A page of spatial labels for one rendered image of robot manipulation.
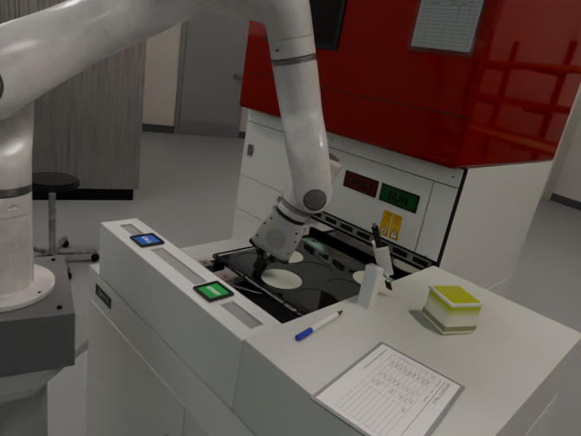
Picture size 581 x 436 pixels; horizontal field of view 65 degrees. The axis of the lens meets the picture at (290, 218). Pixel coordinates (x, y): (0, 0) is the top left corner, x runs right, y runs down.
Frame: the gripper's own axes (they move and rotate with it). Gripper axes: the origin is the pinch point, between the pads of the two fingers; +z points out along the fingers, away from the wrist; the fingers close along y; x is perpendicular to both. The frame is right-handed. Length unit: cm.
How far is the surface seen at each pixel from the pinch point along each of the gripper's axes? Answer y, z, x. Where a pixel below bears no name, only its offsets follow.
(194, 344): -2.3, 5.7, -29.6
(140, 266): -21.3, 6.1, -17.1
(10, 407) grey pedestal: -25, 31, -40
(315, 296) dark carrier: 14.5, -3.0, -4.5
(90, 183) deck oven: -163, 141, 237
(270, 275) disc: 3.3, 0.9, 0.1
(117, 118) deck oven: -168, 82, 249
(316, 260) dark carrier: 12.0, -2.2, 15.2
